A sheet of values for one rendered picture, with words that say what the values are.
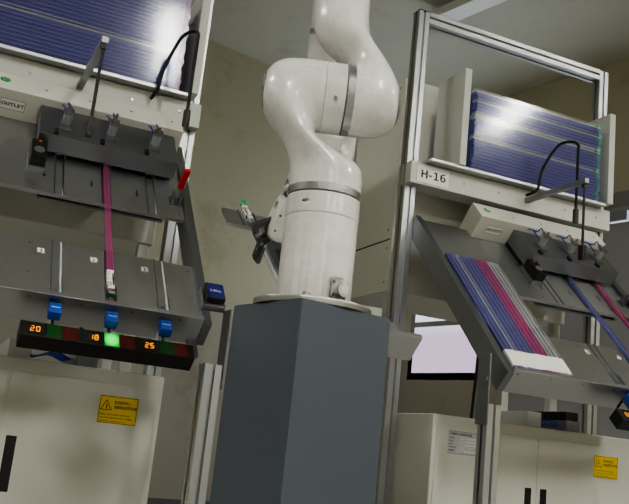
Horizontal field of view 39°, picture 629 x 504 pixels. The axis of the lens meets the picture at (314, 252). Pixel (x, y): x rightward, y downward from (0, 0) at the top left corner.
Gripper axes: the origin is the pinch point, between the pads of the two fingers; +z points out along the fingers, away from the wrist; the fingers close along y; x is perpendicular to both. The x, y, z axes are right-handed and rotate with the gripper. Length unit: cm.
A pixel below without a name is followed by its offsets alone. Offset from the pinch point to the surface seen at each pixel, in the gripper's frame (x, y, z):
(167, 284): 3.0, -20.9, 11.5
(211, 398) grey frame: -16.5, -10.8, 26.7
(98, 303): -8.2, -37.3, 13.8
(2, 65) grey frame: 68, -58, -12
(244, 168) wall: 378, 141, 69
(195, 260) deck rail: 10.7, -13.7, 7.6
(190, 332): -8.7, -17.0, 16.4
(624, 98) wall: 267, 318, -64
